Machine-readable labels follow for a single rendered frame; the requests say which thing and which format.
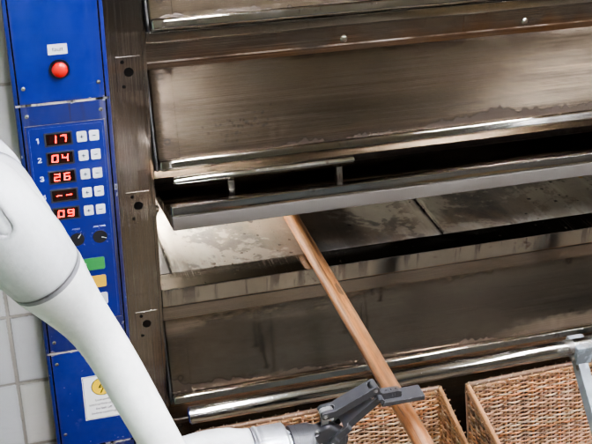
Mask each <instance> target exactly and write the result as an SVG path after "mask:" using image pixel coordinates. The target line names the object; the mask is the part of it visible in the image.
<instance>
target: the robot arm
mask: <svg viewBox="0 0 592 444"><path fill-rule="evenodd" d="M0 290H2V291H3V292H4V293H6V294H7V295H8V296H9V297H10V298H12V299H13V300H14V301H15V302H16V303H17V304H19V305H20V306H21V307H23V308H24V309H26V310H27V311H29V312H30V313H32V314H34V315H36V316H37V317H39V318H40V319H42V320H43V321H44V322H45V323H47V324H48V325H49V326H51V327H52V328H54V329H55V330H57V331H58V332H59V333H61V334H62V335H63V336H65V337H66V338H67V339H68V340H69V341H70V342H71V343H72V344H73V345H74V346H75V347H76V348H77V349H78V351H79V352H80V353H81V355H82V356H83V357H84V358H85V360H86V362H87V363H88V365H89V366H90V368H91V369H92V370H93V372H94V373H95V375H96V376H97V378H98V380H99V381H100V383H101V385H102V387H103V388H104V389H105V391H106V392H107V395H108V396H109V398H110V400H111V402H112V403H113V405H114V407H115V408H116V410H117V411H118V413H119V415H120V416H121V418H122V420H123V422H124V424H125V425H126V426H127V428H128V429H129V432H130V433H131V435H132V437H133V438H134V440H135V442H136V443H137V444H347V442H348V433H349V432H350V431H351V430H352V427H353V426H355V425H356V424H357V423H358V422H359V421H360V420H361V419H362V418H363V417H364V416H365V415H366V414H368V413H369V412H370V411H371V410H372V409H374V408H375V407H376V406H377V405H378V404H379V403H381V406H382V407H386V406H390V405H396V404H401V403H410V402H415V401H420V400H425V394H424V393H423V391H422V390H421V388H420V386H419V385H413V386H408V387H403V388H399V387H398V386H393V387H387V388H379V387H378V386H377V384H376V382H375V380H374V379H369V380H368V381H365V382H364V383H362V384H360V385H359V386H357V387H356V388H354V389H352V390H350V391H349V392H347V393H345V394H343V395H342V396H340V397H339V398H337V399H335V400H334V401H332V402H330V403H324V404H321V405H319V406H318V407H317V410H318V411H319V413H320V418H321V421H319V422H318V423H316V424H310V423H307V422H306V423H300V424H295V425H287V426H286V427H285V426H284V425H283V424H282V423H274V424H269V425H260V426H251V427H250V428H242V429H240V428H231V427H226V428H216V429H211V430H205V431H201V432H197V433H191V434H187V435H184V436H181V434H180V432H179V430H178V428H177V427H176V425H175V423H174V421H173V419H172V417H171V415H170V414H169V412H168V410H167V407H166V406H165V404H164V402H163V401H162V399H161V397H160V395H159V392H158V390H157V389H156V388H155V386H154V384H153V382H152V379H151V377H150V376H149V374H148V373H147V371H146V369H145V367H144V365H143V363H142V361H141V359H140V358H139V357H138V355H137V352H136V351H135V349H134V347H133V345H132V344H131V342H130V340H129V339H128V337H127V336H126V334H125V332H124V331H123V329H122V327H121V325H120V324H119V322H118V321H117V320H116V318H115V316H114V315H113V313H112V311H111V310H110V308H109V306H108V305H107V303H106V301H105V300H104V299H103V297H102V295H101V293H100V291H99V289H98V287H97V285H96V284H95V283H94V281H93V278H92V276H91V275H90V272H89V270H88V269H87V267H86V265H85V262H84V260H83V258H82V256H81V254H80V253H79V251H78V249H77V248H76V246H75V245H74V243H73V242H72V240H71V239H70V237H69V235H68V234H67V233H66V231H65V229H64V227H63V225H62V223H61V222H60V221H59V220H58V218H57V217H56V216H55V214H54V213H53V212H52V211H51V209H50V207H49V206H48V203H47V202H46V200H45V199H44V197H43V196H42V194H41V192H40V191H39V190H38V188H37V187H36V185H35V183H34V182H33V179H32V178H31V177H30V175H29V174H28V172H27V171H26V170H25V169H24V168H23V167H22V165H21V163H20V161H19V159H18V157H17V156H16V155H15V154H14V152H13V151H12V150H11V149H10V148H9V147H8V146H7V145H6V144H5V143H4V142H3V141H2V140H1V139H0ZM373 398H374V399H373ZM330 420H331V421H330ZM341 423H342V425H343V426H341V425H340V424H341Z"/></svg>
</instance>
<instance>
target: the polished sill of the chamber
mask: <svg viewBox="0 0 592 444"><path fill-rule="evenodd" d="M590 242H592V213H586V214H580V215H573V216H567V217H561V218H549V219H544V220H538V221H531V222H525V223H519V224H512V225H506V226H495V227H488V228H483V229H477V230H470V231H464V232H458V233H446V234H440V235H434V236H427V237H421V238H416V239H409V240H398V241H391V242H385V243H379V244H373V245H366V246H360V247H354V248H343V249H337V250H330V251H324V252H321V253H322V256H323V257H324V259H325V261H326V262H327V264H328V266H329V267H330V269H331V270H332V272H333V274H334V275H335V277H336V279H337V281H341V280H347V279H353V278H364V277H370V276H376V275H381V274H388V273H393V272H399V271H406V270H416V269H422V268H428V267H433V266H440V265H445V264H451V263H462V262H468V261H474V260H480V259H485V258H492V257H498V256H503V255H514V254H520V253H526V252H532V251H538V250H544V249H550V248H561V247H566V246H572V245H579V244H584V243H590ZM160 283H161V297H162V307H173V306H179V305H185V304H190V303H197V302H203V301H208V300H219V299H225V298H231V297H237V296H243V295H249V294H255V293H260V292H271V291H277V290H284V289H289V288H295V287H301V286H307V285H318V284H320V283H321V282H320V280H319V278H318V277H317V276H316V274H315V272H314V270H313V268H312V266H311V265H310V263H309V261H308V259H307V258H306V256H305V255H294V256H287V257H282V258H276V259H270V260H263V261H257V262H251V263H239V264H233V265H227V266H220V267H215V268H209V269H202V270H191V271H184V272H178V273H172V274H166V275H160Z"/></svg>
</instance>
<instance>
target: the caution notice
mask: <svg viewBox="0 0 592 444"><path fill-rule="evenodd" d="M81 379H82V388H83V396H84V404H85V419H86V421H87V420H92V419H97V418H107V417H112V416H117V415H119V413H118V411H117V410H116V408H115V407H114V405H113V403H112V402H111V400H110V398H109V396H108V395H107V392H106V391H105V389H104V388H103V387H102V385H101V383H100V381H99V380H98V378H97V376H96V375H94V376H88V377H83V378H81Z"/></svg>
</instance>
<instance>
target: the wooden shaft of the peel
mask: <svg viewBox="0 0 592 444"><path fill-rule="evenodd" d="M284 219H285V221H286V223H287V225H288V226H289V227H290V229H291V231H292V233H293V235H294V237H295V239H296V240H297V242H298V243H299V245H300V247H301V249H302V251H303V252H304V254H305V256H306V258H307V259H308V261H309V263H310V265H311V266H312V268H313V270H314V272H315V274H316V276H317V277H318V278H319V280H320V282H321V284H322V286H323V288H324V290H325V291H326V293H327V294H328V296H329V298H330V300H331V302H332V303H333V305H334V307H335V309H336V310H337V312H338V314H339V316H340V317H341V319H342V321H343V323H344V325H345V327H346V328H347V329H348V331H349V333H350V335H351V337H352V339H353V341H354V342H355V344H356V345H357V347H358V348H359V351H360V353H361V354H362V356H363V358H364V360H365V361H366V363H367V365H368V366H369V368H370V370H371V372H372V373H373V375H374V378H375V379H376V380H377V382H378V384H379V386H380V387H381V389H382V388H387V387H393V386H398V387H399V388H401V386H400V385H399V383H398V381H397V380H396V377H395V376H394V375H393V373H392V372H391V370H390V368H389V366H388V364H387V362H386V361H385V359H384V358H383V357H382V355H381V353H380V351H379V349H378V348H377V346H376V344H375V343H374V341H373V339H372V338H371V336H370V335H369V333H368V331H367V330H366V327H365V326H364V324H363V322H362V321H361V320H360V318H359V316H358V314H357V312H356V311H355V309H354V307H353V306H352V304H351V302H350V301H349V299H348V298H347V296H346V294H345V293H344V290H343V289H342V287H341V285H340V284H339V283H338V281H337V279H336V277H335V275H334V274H333V272H332V270H331V269H330V267H329V266H328V264H327V262H326V261H325V259H324V257H323V256H322V253H321V252H320V250H319V248H318V247H317V246H316V244H315V242H314V240H313V238H312V237H311V235H310V233H309V232H308V230H307V229H306V227H305V225H304V224H303V222H302V220H301V219H300V216H299V215H298V214H297V215H290V216H284ZM391 407H392V409H393V411H394V412H395V414H396V416H397V417H398V419H399V421H400V423H401V424H402V426H403V429H404V430H405V432H406V433H407V435H408V436H409V438H410V440H411V443H412V444H434V442H433V440H432V438H431V436H430V435H429V433H428V431H427V430H426V428H425V427H424V425H423V423H422V422H421V420H420V418H419V417H418V414H417V413H416V412H415V410H414V408H413V407H412V405H411V403H401V404H396V405H391Z"/></svg>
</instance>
